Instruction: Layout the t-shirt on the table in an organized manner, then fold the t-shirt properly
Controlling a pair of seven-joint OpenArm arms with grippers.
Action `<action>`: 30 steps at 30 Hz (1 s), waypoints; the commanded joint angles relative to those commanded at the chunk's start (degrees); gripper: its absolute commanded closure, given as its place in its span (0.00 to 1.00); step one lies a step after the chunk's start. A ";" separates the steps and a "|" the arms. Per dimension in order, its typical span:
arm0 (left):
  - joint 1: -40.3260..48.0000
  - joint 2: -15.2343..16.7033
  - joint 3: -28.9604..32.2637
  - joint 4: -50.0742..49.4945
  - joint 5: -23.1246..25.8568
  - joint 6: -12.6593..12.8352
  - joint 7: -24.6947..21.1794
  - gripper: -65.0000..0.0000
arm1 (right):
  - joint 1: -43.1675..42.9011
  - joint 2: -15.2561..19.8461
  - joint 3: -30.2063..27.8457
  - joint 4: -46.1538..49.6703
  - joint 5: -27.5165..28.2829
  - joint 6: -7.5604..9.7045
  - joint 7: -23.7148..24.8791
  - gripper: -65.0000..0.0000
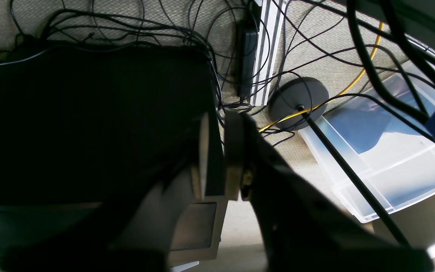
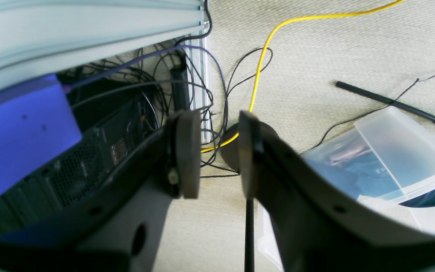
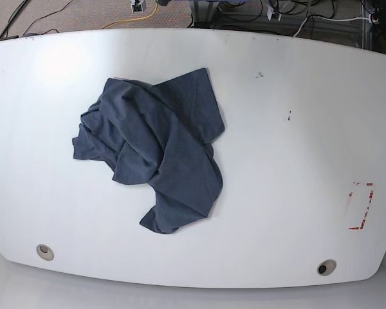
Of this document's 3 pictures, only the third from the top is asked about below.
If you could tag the red tape rectangle marking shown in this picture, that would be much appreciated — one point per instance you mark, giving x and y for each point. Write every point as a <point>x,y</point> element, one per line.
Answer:
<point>358,205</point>

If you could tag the dark blue t-shirt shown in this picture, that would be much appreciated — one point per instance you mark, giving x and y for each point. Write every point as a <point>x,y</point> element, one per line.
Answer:
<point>160,135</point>

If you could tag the grey power adapter box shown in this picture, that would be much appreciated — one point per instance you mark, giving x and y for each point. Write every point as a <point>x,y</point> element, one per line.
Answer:
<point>138,6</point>

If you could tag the left table cable grommet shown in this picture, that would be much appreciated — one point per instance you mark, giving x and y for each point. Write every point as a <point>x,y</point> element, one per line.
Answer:
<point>45,252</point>

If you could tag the right table cable grommet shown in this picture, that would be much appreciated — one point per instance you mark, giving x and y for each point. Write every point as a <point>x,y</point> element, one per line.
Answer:
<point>326,268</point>

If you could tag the table cable grommet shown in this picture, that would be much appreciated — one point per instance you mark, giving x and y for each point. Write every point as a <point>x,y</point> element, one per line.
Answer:
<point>45,252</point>
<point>326,268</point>

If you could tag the aluminium frame structure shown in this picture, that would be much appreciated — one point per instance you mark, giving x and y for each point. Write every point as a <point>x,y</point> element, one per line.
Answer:
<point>341,22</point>

